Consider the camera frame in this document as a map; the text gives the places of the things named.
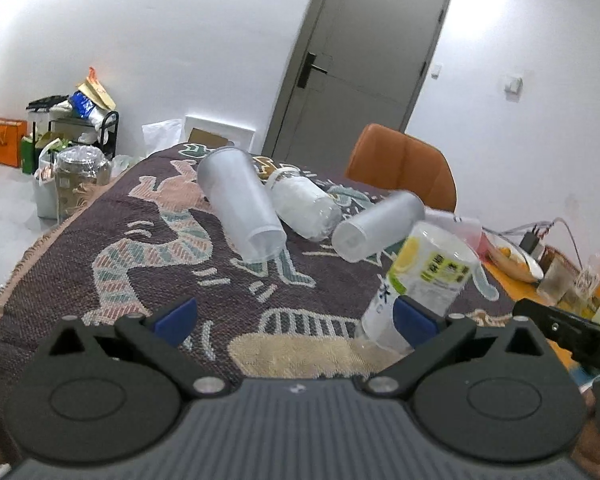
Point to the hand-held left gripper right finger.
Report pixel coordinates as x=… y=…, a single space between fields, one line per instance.
x=411 y=321

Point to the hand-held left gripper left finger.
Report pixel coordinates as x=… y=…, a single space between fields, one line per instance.
x=176 y=321

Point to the clear cup with yellow label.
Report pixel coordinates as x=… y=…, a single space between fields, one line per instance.
x=425 y=272

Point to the short frosted plastic cup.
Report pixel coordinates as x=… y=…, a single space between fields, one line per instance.
x=375 y=222

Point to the clear cup with red rim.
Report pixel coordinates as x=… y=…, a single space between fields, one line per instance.
x=467 y=232

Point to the tall frosted plastic cup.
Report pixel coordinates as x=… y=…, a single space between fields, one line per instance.
x=237 y=200

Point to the clear drinking glass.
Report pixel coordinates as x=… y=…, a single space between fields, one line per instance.
x=555 y=280

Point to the printed woven blanket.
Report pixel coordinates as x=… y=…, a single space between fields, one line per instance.
x=130 y=240

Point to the white plate with food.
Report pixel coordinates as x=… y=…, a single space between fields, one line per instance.
x=517 y=260

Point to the orange leather chair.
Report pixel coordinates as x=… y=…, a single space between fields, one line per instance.
x=405 y=165

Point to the large clear storage jar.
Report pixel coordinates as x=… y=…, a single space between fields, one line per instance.
x=80 y=185

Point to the white plastic bag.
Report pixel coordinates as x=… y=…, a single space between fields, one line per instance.
x=162 y=137

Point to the black metal rack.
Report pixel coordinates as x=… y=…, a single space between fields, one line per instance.
x=107 y=132

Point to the green paper bag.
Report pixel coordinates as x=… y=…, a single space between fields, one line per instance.
x=29 y=155

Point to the blue snack packet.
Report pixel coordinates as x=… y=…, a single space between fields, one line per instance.
x=82 y=105

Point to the white storage box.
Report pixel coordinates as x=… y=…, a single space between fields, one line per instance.
x=42 y=117

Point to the brown paper bag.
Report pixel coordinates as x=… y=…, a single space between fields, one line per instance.
x=97 y=90

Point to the orange paper bag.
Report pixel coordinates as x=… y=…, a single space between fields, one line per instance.
x=6 y=142

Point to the grey door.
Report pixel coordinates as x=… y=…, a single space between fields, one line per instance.
x=365 y=55

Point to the small white wall switch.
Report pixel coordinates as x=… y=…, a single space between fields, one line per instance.
x=437 y=70

